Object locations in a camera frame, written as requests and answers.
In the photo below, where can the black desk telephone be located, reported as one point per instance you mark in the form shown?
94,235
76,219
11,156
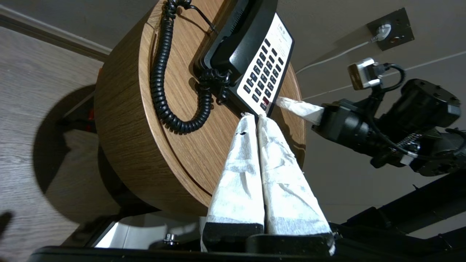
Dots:
270,65

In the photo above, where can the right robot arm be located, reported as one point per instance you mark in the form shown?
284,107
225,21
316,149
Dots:
426,103

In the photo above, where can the black phone handset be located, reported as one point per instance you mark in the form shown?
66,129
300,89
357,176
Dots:
238,42

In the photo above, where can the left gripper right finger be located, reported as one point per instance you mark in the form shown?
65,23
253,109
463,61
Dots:
287,193

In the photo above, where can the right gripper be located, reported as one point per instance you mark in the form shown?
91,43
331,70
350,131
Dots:
346,125

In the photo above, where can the thin black phone line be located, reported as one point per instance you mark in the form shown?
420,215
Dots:
204,18

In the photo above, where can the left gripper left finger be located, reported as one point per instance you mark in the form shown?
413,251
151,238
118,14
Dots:
236,182

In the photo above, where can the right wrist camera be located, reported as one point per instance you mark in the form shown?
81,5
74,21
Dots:
362,74

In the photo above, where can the round wooden table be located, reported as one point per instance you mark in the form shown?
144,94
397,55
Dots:
127,127

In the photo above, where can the white plug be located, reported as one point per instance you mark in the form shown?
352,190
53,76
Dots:
384,32

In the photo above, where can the dark wall socket plate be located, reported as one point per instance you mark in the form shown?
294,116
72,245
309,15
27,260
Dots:
402,27

